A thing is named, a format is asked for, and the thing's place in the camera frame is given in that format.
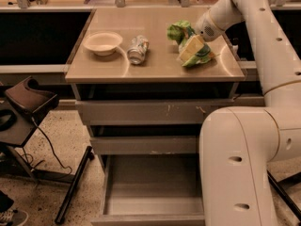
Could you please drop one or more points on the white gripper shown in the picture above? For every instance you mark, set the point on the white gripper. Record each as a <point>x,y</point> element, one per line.
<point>206,29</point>

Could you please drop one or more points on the green rice chip bag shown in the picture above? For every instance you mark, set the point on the green rice chip bag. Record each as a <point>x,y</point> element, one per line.
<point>180,32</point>

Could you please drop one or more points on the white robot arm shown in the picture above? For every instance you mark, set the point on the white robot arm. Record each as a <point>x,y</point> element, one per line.
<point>236,143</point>

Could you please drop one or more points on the top grey drawer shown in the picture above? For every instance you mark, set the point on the top grey drawer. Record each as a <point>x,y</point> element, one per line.
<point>147,112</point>

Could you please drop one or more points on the grey drawer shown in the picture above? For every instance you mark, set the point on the grey drawer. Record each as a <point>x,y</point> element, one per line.
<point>151,190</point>
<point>147,112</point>
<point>145,145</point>

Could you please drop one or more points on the grey drawer cabinet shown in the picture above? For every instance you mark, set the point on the grey drawer cabinet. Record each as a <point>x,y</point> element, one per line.
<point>160,76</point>

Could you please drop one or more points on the middle grey drawer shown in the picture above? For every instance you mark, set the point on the middle grey drawer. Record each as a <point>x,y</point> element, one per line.
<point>145,145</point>

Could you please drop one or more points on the bottom grey drawer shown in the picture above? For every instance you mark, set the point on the bottom grey drawer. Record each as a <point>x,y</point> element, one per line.
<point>151,190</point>

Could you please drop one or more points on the crushed soda can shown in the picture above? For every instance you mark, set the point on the crushed soda can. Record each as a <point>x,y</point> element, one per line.
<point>138,49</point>

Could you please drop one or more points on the white paper bowl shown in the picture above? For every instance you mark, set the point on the white paper bowl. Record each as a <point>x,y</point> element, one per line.
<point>103,43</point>

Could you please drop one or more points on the black stand leg right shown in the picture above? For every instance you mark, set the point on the black stand leg right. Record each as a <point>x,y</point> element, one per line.
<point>281,186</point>

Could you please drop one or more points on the black headset cradle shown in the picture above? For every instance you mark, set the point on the black headset cradle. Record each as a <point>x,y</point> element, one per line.
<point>30,101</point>

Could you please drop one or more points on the sneaker shoe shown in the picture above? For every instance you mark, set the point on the sneaker shoe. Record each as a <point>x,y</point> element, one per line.
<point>13,217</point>

